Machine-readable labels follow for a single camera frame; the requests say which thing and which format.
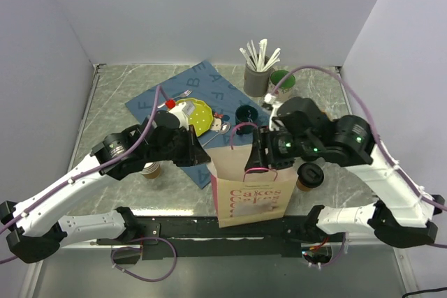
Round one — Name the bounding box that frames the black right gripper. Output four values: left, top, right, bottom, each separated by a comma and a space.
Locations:
243, 124, 318, 172

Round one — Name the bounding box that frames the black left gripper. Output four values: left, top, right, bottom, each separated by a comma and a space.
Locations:
147, 124, 211, 166

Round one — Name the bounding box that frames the kraft paper cakes bag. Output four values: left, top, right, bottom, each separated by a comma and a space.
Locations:
207, 123, 298, 228

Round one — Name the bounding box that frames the black plastic cup lid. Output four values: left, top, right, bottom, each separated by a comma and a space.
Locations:
297, 163, 324, 183

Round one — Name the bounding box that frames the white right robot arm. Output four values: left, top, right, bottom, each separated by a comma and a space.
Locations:
244, 94, 443, 248

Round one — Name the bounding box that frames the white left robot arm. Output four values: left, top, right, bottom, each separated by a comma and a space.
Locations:
1, 111, 210, 264

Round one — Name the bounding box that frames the yellow dotted plate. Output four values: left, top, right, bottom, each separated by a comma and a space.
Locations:
177, 98, 214, 137

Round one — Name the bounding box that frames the dark green mug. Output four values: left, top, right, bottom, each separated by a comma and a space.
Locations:
235, 105, 259, 135

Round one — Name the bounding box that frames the stack of paper cups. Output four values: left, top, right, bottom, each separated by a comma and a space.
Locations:
140, 162, 161, 179

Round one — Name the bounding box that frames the silver fork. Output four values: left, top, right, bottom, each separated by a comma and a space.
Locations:
157, 90, 192, 108

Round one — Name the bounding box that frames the blue letter print cloth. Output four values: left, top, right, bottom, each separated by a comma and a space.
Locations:
125, 61, 268, 189

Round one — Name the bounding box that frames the green inside ceramic mug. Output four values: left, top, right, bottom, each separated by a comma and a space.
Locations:
268, 70, 295, 102

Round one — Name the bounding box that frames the grey straw holder cup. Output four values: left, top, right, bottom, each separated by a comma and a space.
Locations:
243, 64, 274, 98

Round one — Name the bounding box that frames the white wrapped straws bundle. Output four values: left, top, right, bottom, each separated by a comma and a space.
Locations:
239, 38, 281, 73

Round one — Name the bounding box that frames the silver cartoon handle spoon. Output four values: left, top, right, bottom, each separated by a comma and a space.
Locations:
202, 122, 231, 147

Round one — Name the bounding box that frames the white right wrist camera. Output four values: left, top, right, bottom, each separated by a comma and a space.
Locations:
262, 94, 284, 131

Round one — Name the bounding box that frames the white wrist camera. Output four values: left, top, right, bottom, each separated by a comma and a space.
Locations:
165, 99, 196, 128
262, 94, 284, 131

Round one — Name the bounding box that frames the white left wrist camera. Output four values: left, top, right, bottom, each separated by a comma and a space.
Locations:
165, 99, 196, 128

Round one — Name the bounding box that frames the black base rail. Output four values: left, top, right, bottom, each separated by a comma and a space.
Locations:
96, 205, 346, 260

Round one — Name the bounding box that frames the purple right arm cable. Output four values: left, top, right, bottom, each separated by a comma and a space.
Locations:
272, 64, 447, 214

